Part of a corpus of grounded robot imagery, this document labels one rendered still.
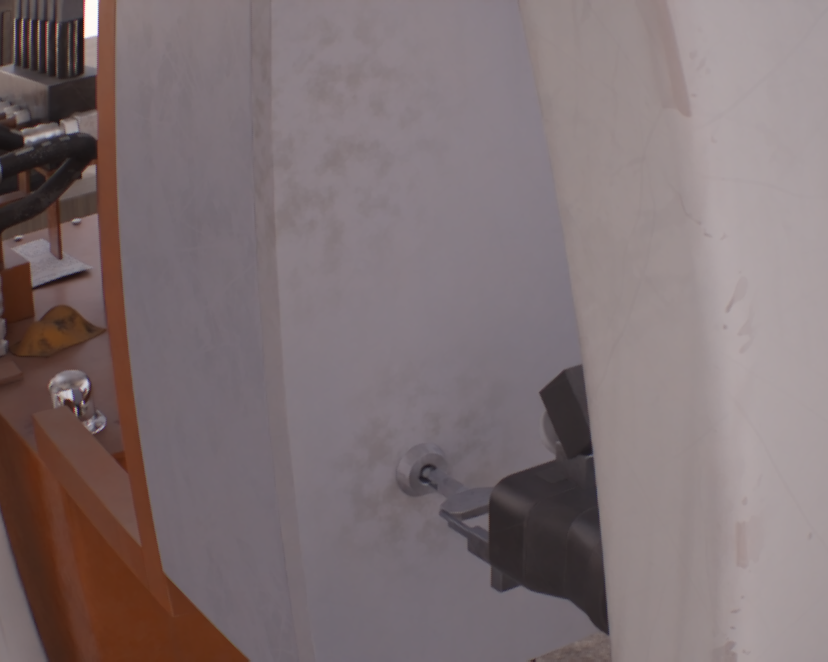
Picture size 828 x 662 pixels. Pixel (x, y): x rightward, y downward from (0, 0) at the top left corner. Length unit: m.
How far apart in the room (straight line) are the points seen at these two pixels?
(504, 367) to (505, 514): 0.15
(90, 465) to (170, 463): 0.26
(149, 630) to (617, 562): 1.03
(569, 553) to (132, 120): 0.37
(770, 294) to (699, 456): 0.03
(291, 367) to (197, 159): 0.12
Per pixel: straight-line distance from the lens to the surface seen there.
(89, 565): 1.24
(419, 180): 0.65
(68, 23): 1.49
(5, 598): 1.37
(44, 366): 1.42
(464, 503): 0.66
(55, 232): 1.78
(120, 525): 0.99
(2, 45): 3.14
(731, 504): 0.26
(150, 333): 0.81
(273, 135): 0.61
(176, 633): 1.32
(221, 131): 0.66
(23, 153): 1.32
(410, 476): 0.69
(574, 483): 0.57
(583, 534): 0.55
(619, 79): 0.25
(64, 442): 1.13
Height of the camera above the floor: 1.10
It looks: 20 degrees down
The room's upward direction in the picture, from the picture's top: 2 degrees counter-clockwise
